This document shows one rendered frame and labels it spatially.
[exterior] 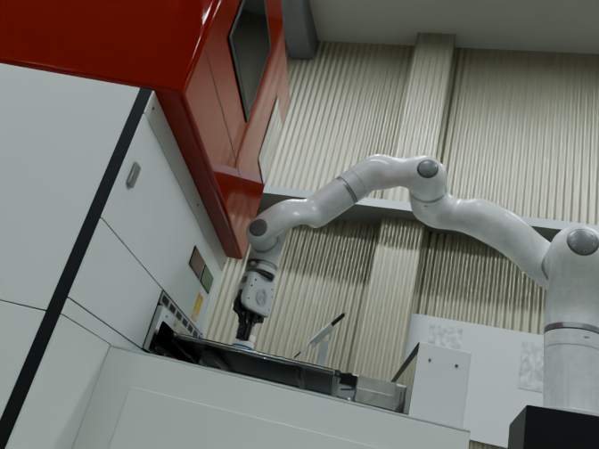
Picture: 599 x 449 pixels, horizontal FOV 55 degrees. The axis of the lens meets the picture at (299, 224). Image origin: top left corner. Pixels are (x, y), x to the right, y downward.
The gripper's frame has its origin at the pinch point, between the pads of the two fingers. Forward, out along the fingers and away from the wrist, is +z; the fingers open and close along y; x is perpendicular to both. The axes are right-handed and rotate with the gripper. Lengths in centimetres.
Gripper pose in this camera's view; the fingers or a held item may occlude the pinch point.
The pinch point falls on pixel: (243, 331)
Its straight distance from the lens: 148.1
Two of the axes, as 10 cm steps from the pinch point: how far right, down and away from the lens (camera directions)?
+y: 6.0, 4.4, 6.7
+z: -2.3, 8.9, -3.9
